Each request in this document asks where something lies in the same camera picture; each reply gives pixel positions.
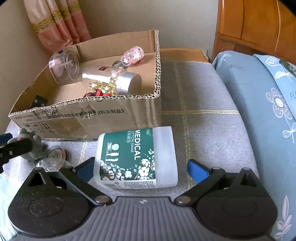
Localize grey cat figurine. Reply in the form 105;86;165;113
8;128;45;162

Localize frosted clear plastic jar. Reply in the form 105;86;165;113
36;146;71;172

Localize black toy train red wheels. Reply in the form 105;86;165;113
30;95;48;108

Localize white cotton swab container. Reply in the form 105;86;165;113
94;126;178;189

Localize red wooden toy train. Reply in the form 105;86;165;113
84;90;111;97

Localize fish oil capsule bottle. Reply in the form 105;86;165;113
81;66;142;95

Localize pink round keychain toy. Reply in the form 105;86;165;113
121;46;144;67

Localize blue floral bed sheet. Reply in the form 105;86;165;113
213;51;295;240

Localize cardboard box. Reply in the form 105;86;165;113
9;30;161;140

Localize pink curtain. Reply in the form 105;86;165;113
23;0;91;53

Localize blue floral pillow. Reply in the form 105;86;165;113
253;54;295;116

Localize green remote control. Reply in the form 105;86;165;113
280;59;296;77

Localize wooden bed headboard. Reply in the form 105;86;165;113
212;0;295;63

